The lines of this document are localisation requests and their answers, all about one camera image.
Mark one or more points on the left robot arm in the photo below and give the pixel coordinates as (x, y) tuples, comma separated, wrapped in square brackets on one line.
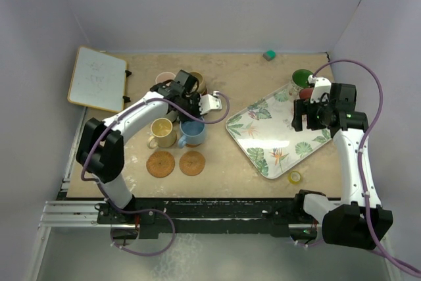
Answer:
[(101, 147)]

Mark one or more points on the pink mug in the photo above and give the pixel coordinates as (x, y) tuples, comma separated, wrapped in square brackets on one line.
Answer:
[(164, 78)]

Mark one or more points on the small whiteboard wooden frame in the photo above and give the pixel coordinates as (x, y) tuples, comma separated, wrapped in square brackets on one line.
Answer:
[(98, 81)]

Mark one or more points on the leaf pattern tray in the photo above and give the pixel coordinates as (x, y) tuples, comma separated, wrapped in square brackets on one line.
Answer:
[(264, 132)]

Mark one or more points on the green eraser block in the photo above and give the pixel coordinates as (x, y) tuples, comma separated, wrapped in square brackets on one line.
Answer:
[(269, 55)]

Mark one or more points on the red patterned mug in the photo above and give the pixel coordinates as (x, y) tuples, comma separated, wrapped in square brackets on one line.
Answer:
[(305, 93)]

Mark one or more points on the tan ceramic mug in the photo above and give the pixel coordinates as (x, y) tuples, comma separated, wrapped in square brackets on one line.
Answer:
[(200, 87)]

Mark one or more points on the aluminium frame rail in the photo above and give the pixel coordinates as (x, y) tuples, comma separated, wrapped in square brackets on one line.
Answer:
[(69, 214)]

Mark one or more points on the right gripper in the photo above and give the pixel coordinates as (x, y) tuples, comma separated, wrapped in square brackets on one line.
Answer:
[(302, 106)]

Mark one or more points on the green cup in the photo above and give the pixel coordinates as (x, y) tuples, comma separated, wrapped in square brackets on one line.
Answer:
[(299, 79)]

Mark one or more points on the cream mug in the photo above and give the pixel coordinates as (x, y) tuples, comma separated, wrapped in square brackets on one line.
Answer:
[(162, 134)]

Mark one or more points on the woven rattan coaster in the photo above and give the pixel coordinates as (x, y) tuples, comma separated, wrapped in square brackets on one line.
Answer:
[(160, 164), (192, 163)]

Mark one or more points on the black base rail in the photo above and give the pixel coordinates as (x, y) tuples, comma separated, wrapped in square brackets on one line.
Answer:
[(276, 217)]

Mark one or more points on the light wood coaster smooth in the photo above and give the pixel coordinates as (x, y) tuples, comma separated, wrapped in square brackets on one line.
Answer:
[(192, 146)]

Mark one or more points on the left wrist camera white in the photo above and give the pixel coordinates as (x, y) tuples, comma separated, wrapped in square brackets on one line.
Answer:
[(210, 102)]

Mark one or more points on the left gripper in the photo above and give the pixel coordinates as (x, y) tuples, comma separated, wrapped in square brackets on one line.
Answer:
[(196, 99)]

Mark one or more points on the light blue mug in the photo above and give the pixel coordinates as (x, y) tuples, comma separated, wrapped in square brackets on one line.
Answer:
[(192, 132)]

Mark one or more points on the yellow tape roll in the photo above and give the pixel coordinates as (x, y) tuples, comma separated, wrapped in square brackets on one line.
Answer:
[(294, 177)]

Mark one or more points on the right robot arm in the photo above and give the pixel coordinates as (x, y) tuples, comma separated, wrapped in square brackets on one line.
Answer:
[(359, 220)]

